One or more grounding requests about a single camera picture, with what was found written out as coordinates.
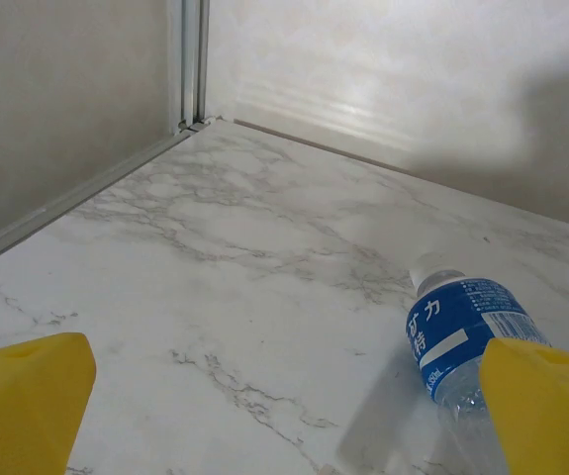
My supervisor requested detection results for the aluminium table edge rail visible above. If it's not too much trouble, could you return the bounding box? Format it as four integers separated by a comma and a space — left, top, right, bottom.
0, 129, 191, 274
233, 118, 414, 175

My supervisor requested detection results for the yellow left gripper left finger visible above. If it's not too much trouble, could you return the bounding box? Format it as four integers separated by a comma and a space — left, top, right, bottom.
0, 332, 99, 475

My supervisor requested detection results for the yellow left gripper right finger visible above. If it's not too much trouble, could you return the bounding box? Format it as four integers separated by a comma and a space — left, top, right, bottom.
478, 337, 569, 475

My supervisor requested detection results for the aluminium frame post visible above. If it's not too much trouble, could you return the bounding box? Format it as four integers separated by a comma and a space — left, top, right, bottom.
170, 0, 212, 136

